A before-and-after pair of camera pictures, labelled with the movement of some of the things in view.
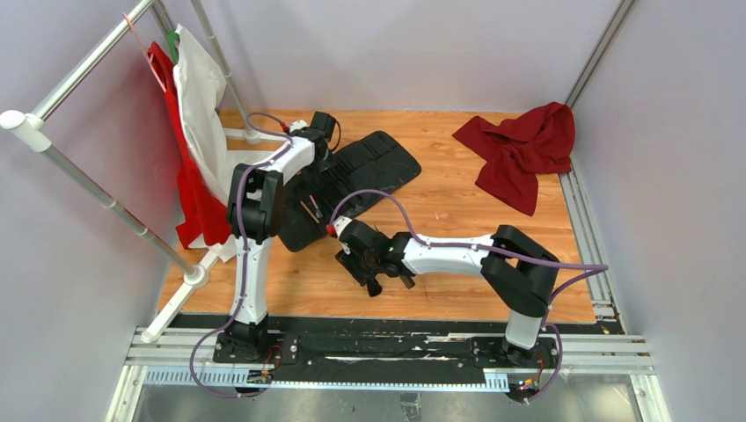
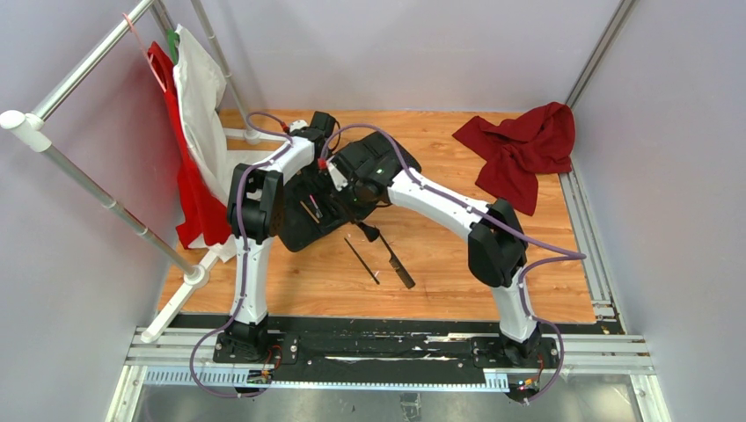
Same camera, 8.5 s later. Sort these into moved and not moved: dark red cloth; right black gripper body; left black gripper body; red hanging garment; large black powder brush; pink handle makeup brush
Moved: right black gripper body; large black powder brush
Not moved: pink handle makeup brush; red hanging garment; left black gripper body; dark red cloth
